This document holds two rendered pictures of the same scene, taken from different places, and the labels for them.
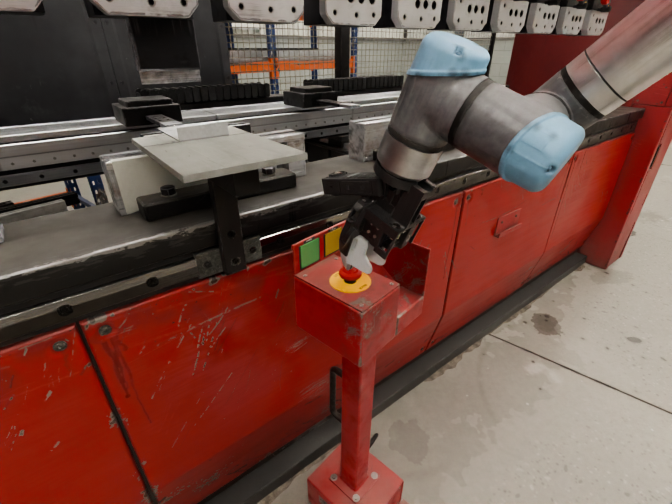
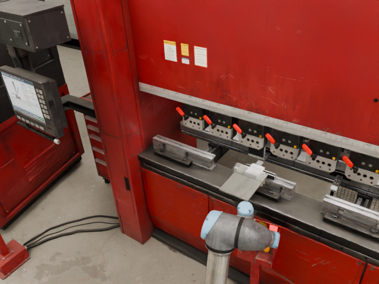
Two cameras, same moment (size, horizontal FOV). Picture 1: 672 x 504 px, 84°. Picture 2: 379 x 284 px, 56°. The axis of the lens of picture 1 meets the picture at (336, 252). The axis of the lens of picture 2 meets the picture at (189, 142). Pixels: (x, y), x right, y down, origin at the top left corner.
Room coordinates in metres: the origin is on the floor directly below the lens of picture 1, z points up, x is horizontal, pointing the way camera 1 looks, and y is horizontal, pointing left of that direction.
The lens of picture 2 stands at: (-0.13, -1.25, 2.36)
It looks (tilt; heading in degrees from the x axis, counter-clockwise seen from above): 34 degrees down; 75
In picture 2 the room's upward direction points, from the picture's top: 3 degrees counter-clockwise
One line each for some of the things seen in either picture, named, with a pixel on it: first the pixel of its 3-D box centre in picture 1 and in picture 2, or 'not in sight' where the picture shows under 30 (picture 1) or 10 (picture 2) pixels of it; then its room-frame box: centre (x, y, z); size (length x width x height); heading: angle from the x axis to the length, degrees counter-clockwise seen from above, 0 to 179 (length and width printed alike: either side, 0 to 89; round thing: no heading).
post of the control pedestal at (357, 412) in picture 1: (356, 410); (255, 280); (0.58, -0.05, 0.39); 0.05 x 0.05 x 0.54; 48
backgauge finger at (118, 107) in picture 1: (155, 113); (267, 153); (0.84, 0.39, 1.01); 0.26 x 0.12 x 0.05; 38
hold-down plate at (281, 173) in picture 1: (224, 191); (256, 189); (0.69, 0.22, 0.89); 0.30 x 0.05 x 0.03; 128
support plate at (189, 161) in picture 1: (213, 148); (243, 182); (0.59, 0.19, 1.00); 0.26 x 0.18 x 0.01; 38
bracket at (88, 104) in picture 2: not in sight; (73, 110); (-0.31, 1.14, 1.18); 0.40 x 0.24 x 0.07; 128
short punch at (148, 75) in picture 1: (166, 52); (256, 151); (0.71, 0.28, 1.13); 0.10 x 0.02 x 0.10; 128
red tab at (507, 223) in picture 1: (509, 222); not in sight; (1.21, -0.62, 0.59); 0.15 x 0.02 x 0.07; 128
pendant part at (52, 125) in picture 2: not in sight; (35, 99); (-0.48, 0.89, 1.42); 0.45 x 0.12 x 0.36; 126
